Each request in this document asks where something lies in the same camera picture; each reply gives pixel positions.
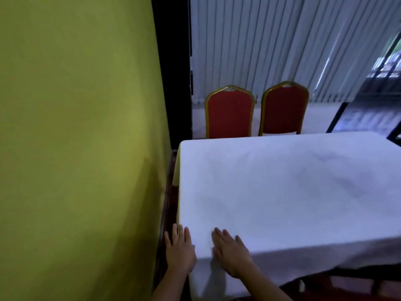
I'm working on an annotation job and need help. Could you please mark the person's right hand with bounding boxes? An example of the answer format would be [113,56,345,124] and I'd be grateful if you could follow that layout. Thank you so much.
[211,227,255,279]

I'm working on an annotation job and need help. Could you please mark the person's left hand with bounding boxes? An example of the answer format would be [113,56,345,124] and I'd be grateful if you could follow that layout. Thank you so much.
[164,224,197,275]

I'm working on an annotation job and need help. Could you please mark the person's left forearm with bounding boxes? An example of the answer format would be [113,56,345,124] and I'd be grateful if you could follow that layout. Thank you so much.
[151,267,190,301]

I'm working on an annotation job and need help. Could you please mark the person's right forearm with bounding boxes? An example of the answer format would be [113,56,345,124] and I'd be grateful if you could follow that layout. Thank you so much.
[237,263,294,301]

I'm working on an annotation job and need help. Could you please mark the yellow under tablecloth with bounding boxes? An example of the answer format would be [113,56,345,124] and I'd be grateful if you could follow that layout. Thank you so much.
[172,149,181,187]

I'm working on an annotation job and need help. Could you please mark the white tablecloth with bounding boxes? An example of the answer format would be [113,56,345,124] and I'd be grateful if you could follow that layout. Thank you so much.
[175,131,401,301]

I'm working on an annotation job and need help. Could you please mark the dark chair with red seat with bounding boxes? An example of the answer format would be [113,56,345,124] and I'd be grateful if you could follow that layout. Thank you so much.
[280,264,401,301]

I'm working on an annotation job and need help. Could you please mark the grey vertical blinds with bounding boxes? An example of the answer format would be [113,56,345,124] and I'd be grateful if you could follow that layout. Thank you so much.
[190,0,401,104]

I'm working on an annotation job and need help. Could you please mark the red chair with gold frame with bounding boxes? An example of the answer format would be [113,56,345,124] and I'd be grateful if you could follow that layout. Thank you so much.
[258,81,310,136]
[204,85,255,139]

